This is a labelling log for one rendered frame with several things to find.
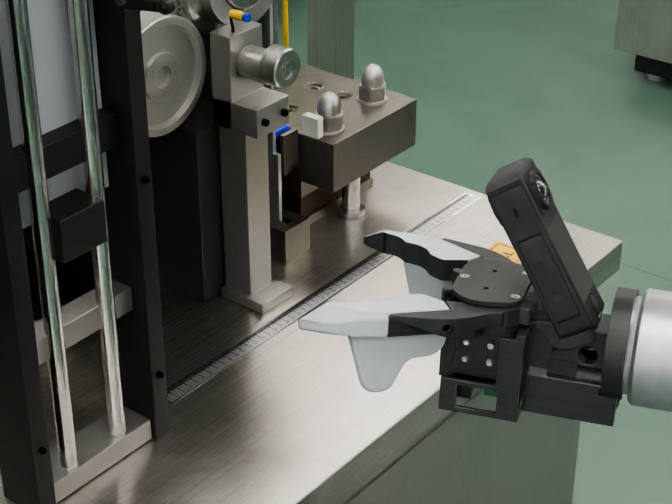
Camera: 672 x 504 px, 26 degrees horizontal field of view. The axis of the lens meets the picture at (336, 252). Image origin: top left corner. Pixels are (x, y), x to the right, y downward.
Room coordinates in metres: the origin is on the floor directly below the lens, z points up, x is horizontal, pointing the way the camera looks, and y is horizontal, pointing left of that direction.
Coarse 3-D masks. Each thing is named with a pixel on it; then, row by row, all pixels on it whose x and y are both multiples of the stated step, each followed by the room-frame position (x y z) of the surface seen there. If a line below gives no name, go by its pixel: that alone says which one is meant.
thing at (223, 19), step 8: (200, 0) 1.36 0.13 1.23; (208, 0) 1.35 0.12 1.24; (216, 0) 1.36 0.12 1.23; (224, 0) 1.36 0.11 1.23; (264, 0) 1.41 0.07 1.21; (272, 0) 1.42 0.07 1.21; (208, 8) 1.36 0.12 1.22; (216, 8) 1.36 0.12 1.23; (224, 8) 1.36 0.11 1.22; (232, 8) 1.37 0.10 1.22; (248, 8) 1.39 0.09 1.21; (256, 8) 1.40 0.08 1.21; (264, 8) 1.41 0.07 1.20; (208, 16) 1.37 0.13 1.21; (216, 16) 1.36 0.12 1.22; (224, 16) 1.36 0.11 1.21; (256, 16) 1.40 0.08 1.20; (224, 24) 1.37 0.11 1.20
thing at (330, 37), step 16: (320, 0) 2.32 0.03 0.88; (336, 0) 2.31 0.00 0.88; (352, 0) 2.34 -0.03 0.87; (320, 16) 2.32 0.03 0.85; (336, 16) 2.31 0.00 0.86; (352, 16) 2.34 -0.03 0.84; (320, 32) 2.32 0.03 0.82; (336, 32) 2.31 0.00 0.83; (352, 32) 2.34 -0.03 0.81; (320, 48) 2.32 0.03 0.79; (336, 48) 2.31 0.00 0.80; (352, 48) 2.35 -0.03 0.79; (320, 64) 2.32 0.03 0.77; (336, 64) 2.31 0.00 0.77; (352, 64) 2.35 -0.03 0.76
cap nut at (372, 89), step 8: (376, 64) 1.58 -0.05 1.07; (368, 72) 1.57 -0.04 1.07; (376, 72) 1.57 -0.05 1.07; (368, 80) 1.56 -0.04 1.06; (376, 80) 1.56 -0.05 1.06; (360, 88) 1.57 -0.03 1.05; (368, 88) 1.56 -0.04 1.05; (376, 88) 1.56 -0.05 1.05; (384, 88) 1.57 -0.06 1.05; (360, 96) 1.57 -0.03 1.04; (368, 96) 1.56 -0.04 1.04; (376, 96) 1.56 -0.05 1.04; (384, 96) 1.57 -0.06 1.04; (368, 104) 1.56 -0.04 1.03; (376, 104) 1.56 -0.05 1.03
